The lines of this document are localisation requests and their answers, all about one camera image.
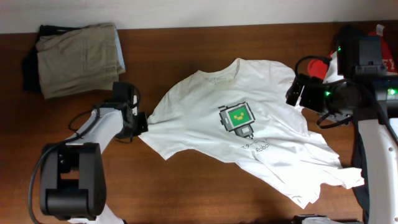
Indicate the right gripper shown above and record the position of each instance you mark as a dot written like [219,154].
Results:
[313,84]

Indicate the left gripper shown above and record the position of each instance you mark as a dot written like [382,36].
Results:
[143,126]

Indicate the white robot print t-shirt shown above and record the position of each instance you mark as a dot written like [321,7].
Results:
[239,115]

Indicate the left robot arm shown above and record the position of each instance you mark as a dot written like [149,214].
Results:
[72,179]

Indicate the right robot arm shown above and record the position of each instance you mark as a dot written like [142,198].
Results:
[379,131]

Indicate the red garment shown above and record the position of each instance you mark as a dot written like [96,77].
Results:
[317,68]

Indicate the black garment in pile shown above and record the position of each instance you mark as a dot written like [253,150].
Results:
[346,42]

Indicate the folded light blue garment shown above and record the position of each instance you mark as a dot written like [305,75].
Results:
[119,51]

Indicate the folded khaki trousers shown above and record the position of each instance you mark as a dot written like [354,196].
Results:
[80,60]

